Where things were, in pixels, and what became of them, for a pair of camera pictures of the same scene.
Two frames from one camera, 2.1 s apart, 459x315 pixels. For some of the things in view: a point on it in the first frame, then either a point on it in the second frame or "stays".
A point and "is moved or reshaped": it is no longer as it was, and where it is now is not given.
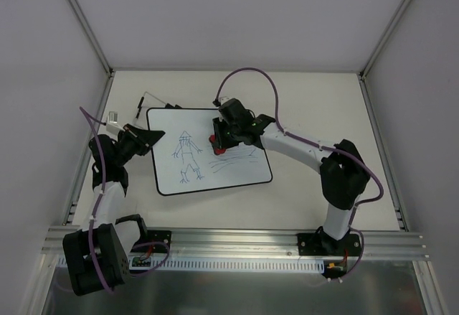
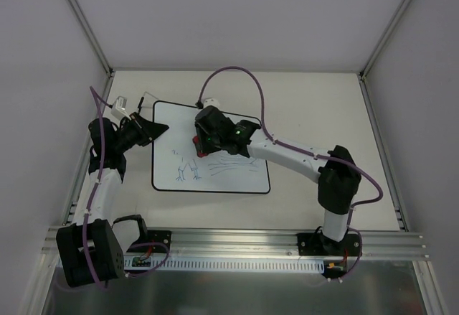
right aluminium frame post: x=394 y=23 stays
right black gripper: x=219 y=134 -> x=202 y=144
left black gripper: x=135 y=137 -> x=140 y=128
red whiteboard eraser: x=216 y=151 is moved or reshaped
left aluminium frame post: x=82 y=19 stays
